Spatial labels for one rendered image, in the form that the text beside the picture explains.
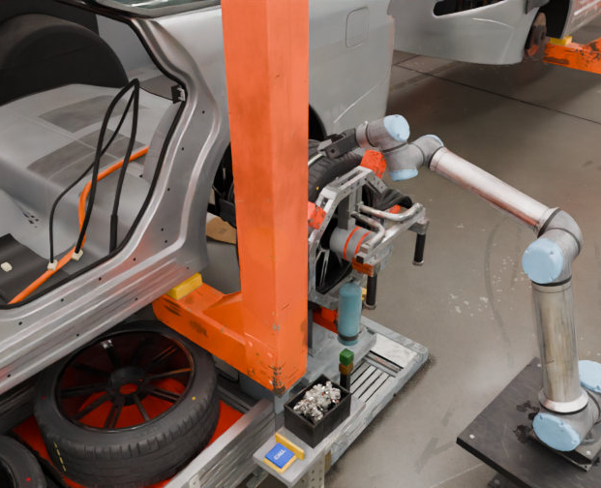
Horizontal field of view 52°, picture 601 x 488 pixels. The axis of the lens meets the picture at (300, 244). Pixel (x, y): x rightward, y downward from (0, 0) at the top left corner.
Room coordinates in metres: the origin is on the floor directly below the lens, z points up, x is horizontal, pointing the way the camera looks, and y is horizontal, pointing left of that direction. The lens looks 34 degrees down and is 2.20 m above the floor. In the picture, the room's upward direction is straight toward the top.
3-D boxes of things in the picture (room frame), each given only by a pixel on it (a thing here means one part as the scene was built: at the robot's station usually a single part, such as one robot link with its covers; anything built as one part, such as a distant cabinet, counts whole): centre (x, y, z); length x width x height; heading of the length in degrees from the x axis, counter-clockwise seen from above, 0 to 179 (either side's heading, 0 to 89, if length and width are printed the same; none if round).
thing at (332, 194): (2.02, -0.18, 0.85); 0.54 x 0.07 x 0.54; 141
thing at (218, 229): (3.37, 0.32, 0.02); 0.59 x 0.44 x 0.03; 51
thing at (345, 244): (1.98, -0.23, 0.85); 0.21 x 0.14 x 0.14; 51
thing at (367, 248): (1.87, -0.21, 1.03); 0.19 x 0.18 x 0.11; 51
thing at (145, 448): (1.64, 0.65, 0.39); 0.66 x 0.66 x 0.24
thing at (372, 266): (1.76, -0.23, 0.93); 0.09 x 0.05 x 0.05; 51
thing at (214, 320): (1.85, 0.35, 0.69); 0.52 x 0.17 x 0.35; 51
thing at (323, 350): (2.13, -0.05, 0.32); 0.40 x 0.30 x 0.28; 141
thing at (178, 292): (1.95, 0.48, 0.71); 0.14 x 0.14 x 0.05; 51
